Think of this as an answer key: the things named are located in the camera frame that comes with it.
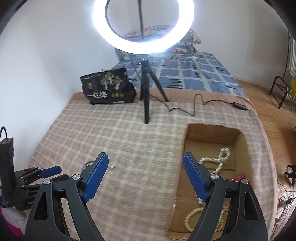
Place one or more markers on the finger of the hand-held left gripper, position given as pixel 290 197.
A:
pixel 49 171
pixel 30 184

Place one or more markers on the black metal clothes rack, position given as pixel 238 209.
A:
pixel 281 92

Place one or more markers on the black inline remote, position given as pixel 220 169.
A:
pixel 238 105

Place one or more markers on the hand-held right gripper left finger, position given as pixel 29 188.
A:
pixel 96 176

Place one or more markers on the cardboard box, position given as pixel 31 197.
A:
pixel 244 146

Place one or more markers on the black printed snack bag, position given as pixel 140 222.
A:
pixel 106 90

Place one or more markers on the pink cloth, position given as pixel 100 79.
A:
pixel 9 228

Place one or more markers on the yellow crate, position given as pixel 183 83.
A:
pixel 293 85

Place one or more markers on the black tripod stand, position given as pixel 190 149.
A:
pixel 146 104

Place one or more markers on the plaid pink blanket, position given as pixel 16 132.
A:
pixel 127 143

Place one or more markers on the blue patterned bed sheet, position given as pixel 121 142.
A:
pixel 196 69

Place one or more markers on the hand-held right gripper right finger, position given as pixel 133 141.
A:
pixel 195 176

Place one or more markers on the dark thin bangle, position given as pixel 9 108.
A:
pixel 86 163

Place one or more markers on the white power strip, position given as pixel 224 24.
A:
pixel 286 200

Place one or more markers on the striped hanging towel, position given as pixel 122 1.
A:
pixel 293 58

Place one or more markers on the folded floral quilt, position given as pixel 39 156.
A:
pixel 189 44

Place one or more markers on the small black floor tripod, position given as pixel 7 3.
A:
pixel 291 173

